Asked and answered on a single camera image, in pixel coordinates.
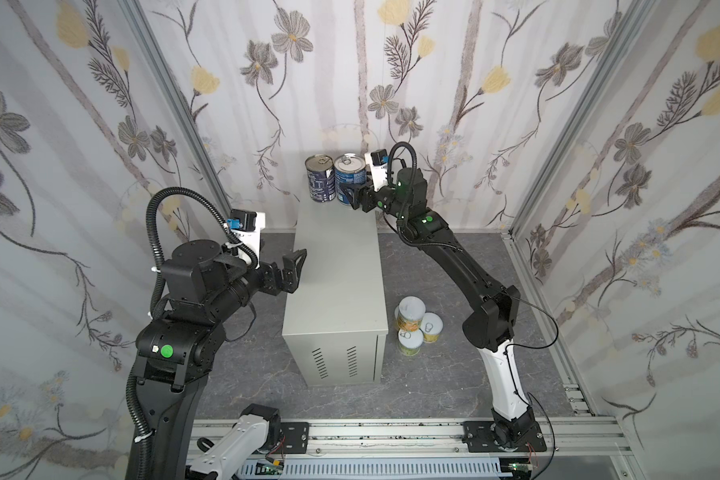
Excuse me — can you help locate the light blue label can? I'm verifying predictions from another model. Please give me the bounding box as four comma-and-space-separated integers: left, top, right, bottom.
334, 153, 366, 205

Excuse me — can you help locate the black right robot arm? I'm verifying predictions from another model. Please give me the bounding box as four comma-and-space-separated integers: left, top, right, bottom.
338, 141, 546, 452

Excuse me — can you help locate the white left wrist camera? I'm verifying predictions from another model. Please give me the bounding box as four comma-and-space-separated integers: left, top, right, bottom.
226, 209, 266, 255

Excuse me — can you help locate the peach can white lid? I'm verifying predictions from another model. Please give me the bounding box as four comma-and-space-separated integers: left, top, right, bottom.
395, 296, 426, 332

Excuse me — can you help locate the aluminium corner post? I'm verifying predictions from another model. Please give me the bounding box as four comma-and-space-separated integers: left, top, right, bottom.
508, 0, 656, 239
117, 0, 232, 214

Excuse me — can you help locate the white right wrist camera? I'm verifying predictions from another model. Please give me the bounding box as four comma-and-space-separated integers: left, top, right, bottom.
364, 149, 391, 191

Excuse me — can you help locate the grey metal cabinet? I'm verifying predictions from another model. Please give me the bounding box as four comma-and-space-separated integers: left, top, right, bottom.
282, 200, 389, 387

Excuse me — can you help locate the dark navy label can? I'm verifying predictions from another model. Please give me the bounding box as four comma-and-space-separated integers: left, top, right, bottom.
305, 154, 336, 203

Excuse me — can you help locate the aluminium corner post right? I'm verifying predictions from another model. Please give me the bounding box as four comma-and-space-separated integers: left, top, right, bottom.
508, 0, 656, 239

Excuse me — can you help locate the green label can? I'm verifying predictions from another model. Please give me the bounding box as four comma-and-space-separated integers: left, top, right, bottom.
398, 329, 424, 357

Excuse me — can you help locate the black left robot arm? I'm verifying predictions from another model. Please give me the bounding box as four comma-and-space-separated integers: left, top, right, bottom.
125, 187, 307, 479

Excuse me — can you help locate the small yellow label can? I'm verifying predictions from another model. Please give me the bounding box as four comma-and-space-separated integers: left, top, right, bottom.
419, 312, 444, 344

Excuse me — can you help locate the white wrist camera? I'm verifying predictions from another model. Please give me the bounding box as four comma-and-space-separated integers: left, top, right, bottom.
364, 149, 391, 191
226, 209, 266, 255

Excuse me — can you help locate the aluminium corner post left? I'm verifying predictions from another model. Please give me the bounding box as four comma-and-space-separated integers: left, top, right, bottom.
117, 0, 232, 214

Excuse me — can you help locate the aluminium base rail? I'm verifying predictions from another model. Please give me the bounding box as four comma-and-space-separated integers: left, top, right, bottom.
273, 416, 632, 463

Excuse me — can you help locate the white slotted cable duct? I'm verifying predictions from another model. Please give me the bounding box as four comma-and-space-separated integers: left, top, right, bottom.
239, 458, 499, 480

